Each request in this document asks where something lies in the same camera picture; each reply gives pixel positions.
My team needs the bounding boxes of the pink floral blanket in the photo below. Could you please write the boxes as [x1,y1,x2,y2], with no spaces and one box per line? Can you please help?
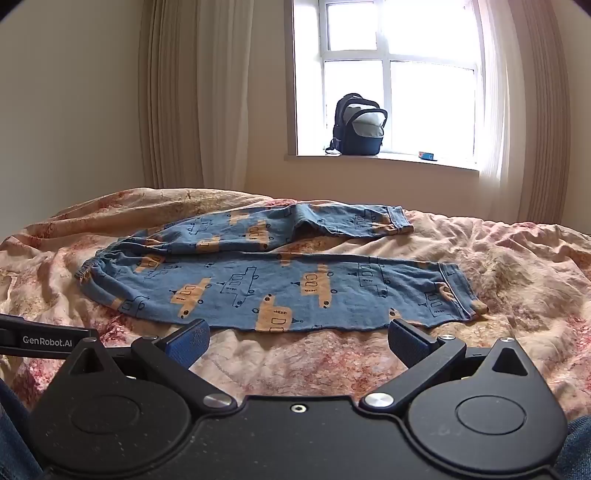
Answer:
[0,187,591,418]

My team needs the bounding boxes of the white window sill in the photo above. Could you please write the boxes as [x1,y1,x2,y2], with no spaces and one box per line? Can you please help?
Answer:
[284,153,481,174]

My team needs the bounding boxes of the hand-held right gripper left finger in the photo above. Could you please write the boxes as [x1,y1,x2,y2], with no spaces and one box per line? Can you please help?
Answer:
[55,318,237,414]

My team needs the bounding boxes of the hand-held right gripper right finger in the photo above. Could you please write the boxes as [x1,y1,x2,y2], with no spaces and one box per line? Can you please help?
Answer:
[359,318,541,414]

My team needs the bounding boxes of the beige curtain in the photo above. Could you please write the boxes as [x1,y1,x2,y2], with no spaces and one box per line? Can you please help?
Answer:
[517,0,573,224]
[139,0,206,190]

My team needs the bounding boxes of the blue patterned pants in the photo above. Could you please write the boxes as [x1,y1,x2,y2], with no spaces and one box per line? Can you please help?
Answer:
[75,203,489,334]

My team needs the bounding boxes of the navy backpack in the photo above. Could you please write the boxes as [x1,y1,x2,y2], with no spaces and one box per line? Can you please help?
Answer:
[324,92,389,157]

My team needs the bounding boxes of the white framed window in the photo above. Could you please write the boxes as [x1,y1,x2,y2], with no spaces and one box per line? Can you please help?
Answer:
[291,0,485,162]

